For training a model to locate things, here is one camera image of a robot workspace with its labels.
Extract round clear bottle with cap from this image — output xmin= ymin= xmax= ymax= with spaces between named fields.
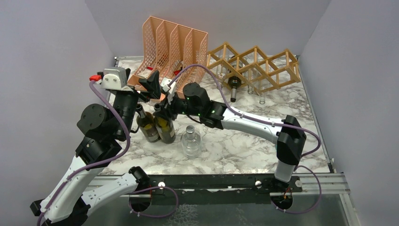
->
xmin=181 ymin=125 xmax=202 ymax=159

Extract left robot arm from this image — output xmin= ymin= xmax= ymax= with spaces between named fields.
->
xmin=30 ymin=67 xmax=161 ymax=226

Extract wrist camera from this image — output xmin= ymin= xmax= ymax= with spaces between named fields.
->
xmin=160 ymin=78 xmax=176 ymax=104
xmin=89 ymin=67 xmax=133 ymax=92

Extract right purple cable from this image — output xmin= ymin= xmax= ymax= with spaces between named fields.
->
xmin=168 ymin=64 xmax=322 ymax=216

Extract pink plastic file organizer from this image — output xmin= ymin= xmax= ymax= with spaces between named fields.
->
xmin=128 ymin=16 xmax=208 ymax=98

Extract dark wine bottle with label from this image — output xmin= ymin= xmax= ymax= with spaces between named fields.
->
xmin=228 ymin=60 xmax=242 ymax=103

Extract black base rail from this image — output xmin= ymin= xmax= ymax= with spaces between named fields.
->
xmin=118 ymin=167 xmax=303 ymax=207

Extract wooden wine rack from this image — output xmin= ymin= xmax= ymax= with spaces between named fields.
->
xmin=207 ymin=42 xmax=301 ymax=94

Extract tall clear glass bottle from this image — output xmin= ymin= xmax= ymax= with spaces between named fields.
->
xmin=246 ymin=57 xmax=258 ymax=95

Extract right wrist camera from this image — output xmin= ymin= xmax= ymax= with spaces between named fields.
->
xmin=160 ymin=78 xmax=176 ymax=104

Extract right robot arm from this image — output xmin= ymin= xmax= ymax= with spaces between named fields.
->
xmin=154 ymin=82 xmax=307 ymax=192

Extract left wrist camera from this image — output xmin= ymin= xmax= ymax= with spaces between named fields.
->
xmin=89 ymin=67 xmax=133 ymax=92

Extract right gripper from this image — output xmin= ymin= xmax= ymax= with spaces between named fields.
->
xmin=152 ymin=91 xmax=201 ymax=123

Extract slim clear glass bottle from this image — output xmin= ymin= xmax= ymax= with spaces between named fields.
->
xmin=258 ymin=80 xmax=267 ymax=105

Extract small clear glass bottle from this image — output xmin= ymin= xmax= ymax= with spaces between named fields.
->
xmin=216 ymin=50 xmax=226 ymax=80

